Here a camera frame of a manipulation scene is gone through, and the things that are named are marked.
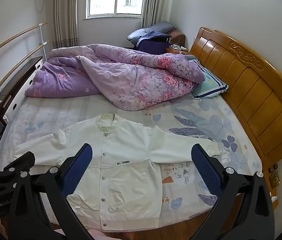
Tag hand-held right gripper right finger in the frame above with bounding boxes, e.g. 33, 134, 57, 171
190, 144, 276, 240

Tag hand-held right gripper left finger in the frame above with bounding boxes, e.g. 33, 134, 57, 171
8, 143, 93, 240

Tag white jacket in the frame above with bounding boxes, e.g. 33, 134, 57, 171
13, 113, 223, 230

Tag floral bed sheet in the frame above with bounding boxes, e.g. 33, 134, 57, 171
0, 94, 263, 230

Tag brass socket plate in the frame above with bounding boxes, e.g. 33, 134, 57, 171
268, 171, 280, 188

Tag dark cabinet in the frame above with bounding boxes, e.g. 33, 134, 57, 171
0, 56, 43, 125

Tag striped teal pillow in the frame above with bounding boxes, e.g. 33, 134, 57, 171
192, 57, 229, 98

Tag purple floral quilt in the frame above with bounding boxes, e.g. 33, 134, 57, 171
25, 44, 205, 112

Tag wooden nightstand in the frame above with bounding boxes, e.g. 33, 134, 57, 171
166, 44, 189, 55

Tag dark purple cloth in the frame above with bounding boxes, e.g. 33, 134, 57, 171
136, 31, 173, 54

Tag brown cloth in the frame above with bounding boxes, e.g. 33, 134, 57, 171
170, 30, 186, 48

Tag grey pillow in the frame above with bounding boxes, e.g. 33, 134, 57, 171
127, 21, 178, 47

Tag striped beige curtain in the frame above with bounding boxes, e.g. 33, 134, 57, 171
141, 0, 171, 29
47, 0, 80, 49

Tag wooden bed frame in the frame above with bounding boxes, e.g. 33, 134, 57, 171
188, 27, 282, 170

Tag white rail post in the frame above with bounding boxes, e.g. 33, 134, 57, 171
38, 24, 48, 63

